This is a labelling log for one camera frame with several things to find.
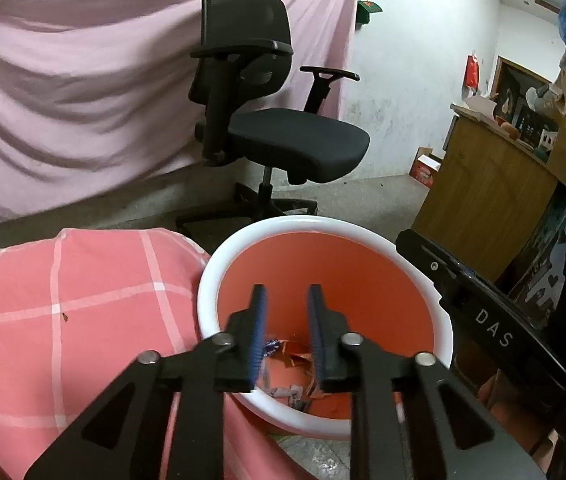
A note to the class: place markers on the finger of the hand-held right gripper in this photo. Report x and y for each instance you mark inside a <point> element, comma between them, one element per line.
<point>425,262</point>

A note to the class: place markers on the red hanging ornament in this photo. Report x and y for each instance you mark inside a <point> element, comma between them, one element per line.
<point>472,72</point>

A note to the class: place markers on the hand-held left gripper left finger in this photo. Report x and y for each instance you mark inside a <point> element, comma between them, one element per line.
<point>259,330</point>

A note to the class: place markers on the red bucket with white rim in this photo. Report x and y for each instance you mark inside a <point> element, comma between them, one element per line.
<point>343,270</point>

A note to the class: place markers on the person's right hand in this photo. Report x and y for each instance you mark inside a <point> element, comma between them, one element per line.
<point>508,405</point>

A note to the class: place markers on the pile of crumpled wrappers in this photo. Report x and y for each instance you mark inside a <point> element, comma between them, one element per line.
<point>293,357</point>

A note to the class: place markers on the pink hanging sheet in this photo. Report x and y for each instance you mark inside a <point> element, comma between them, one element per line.
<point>88,85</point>

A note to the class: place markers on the white papers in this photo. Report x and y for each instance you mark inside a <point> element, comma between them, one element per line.
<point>478,106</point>

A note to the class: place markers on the green hanging ornament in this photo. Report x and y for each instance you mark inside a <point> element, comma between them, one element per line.
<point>368,10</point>

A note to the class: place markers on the pink checked tablecloth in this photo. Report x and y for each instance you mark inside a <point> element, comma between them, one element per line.
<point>103,340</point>

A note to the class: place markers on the wooden framed picture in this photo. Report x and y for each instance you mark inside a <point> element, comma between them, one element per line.
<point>513,85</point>

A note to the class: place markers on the red white cardboard box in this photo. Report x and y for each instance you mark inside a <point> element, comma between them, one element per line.
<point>425,167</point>

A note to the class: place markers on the wooden cabinet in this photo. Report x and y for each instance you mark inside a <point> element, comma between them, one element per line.
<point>488,200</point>

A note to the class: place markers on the black office chair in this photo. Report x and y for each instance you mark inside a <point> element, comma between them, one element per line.
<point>293,135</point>

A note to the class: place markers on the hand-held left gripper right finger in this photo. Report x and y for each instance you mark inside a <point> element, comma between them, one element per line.
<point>315,330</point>

